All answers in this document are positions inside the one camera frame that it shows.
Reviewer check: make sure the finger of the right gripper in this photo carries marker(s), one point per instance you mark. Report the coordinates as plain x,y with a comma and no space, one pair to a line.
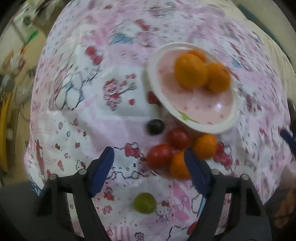
289,139

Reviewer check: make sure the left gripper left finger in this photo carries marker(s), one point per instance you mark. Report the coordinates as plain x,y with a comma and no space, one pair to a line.
83,185

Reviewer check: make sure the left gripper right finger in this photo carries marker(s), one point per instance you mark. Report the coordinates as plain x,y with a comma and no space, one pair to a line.
247,219

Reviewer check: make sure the green grape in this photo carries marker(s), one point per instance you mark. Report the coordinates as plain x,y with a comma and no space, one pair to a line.
145,203

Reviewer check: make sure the small mandarin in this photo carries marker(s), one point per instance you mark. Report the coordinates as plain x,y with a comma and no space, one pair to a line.
178,168
198,53
205,146

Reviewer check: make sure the red cherry tomato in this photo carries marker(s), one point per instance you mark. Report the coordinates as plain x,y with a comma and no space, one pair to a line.
159,156
178,138

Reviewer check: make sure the dark purple grape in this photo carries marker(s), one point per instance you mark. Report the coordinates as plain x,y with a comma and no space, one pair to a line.
155,127

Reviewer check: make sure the pink white plate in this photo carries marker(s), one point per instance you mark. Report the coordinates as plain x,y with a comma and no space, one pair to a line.
198,109

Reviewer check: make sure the large orange right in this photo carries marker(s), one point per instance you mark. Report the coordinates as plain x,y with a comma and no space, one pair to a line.
219,78

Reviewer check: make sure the large orange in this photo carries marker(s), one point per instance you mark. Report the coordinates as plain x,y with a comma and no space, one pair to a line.
190,71
219,78

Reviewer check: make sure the pink Hello Kitty sheet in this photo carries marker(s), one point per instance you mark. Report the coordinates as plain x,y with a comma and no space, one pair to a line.
91,91

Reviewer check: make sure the large orange left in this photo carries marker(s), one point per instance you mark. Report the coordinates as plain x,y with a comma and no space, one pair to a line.
190,71

